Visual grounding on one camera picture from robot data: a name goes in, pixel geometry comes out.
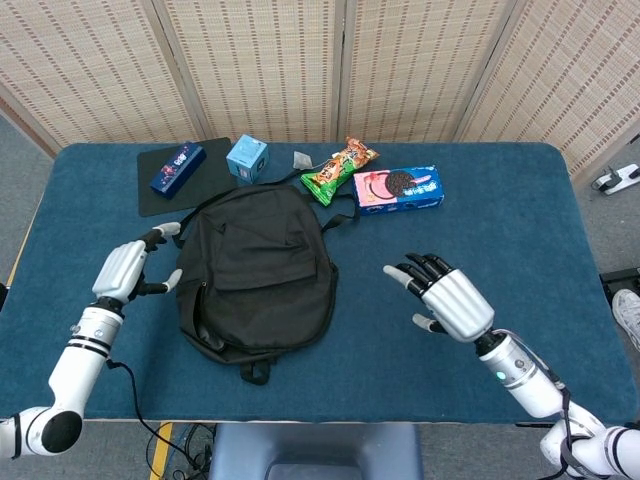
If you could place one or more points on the long dark blue box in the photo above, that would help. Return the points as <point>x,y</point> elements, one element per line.
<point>177,170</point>

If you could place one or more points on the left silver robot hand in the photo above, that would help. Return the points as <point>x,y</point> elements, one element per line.
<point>120,270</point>

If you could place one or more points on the blue table cloth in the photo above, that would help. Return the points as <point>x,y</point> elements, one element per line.
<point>525,225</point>

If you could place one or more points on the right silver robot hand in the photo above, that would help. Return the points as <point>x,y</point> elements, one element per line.
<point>455,300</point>

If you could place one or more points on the green and orange snack bag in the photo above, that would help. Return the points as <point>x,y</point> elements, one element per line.
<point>335,172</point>

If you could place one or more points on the black stand foot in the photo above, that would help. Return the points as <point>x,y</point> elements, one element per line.
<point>622,281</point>

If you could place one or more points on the small grey tea bag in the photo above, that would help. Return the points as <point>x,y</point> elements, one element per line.
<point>303,162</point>

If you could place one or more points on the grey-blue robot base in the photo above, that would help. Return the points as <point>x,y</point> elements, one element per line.
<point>315,450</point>

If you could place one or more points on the black fabric backpack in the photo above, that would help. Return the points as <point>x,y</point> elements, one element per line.
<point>260,280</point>

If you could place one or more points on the white sneaker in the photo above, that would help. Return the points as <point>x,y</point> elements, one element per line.
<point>627,312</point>

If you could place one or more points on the light blue cube box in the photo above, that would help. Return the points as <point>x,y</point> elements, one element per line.
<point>247,160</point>

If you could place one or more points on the black mouse pad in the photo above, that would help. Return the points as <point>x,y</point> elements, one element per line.
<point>210,185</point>

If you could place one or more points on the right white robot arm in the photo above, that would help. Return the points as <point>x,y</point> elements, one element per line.
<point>525,380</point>

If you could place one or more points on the blue cookie box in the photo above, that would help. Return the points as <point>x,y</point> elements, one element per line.
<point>400,190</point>

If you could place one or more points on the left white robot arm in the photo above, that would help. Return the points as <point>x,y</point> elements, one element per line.
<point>80,365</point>

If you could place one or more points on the white floor device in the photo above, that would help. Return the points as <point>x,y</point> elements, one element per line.
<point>617,179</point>

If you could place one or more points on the woven folding screen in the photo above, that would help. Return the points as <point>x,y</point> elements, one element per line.
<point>275,65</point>

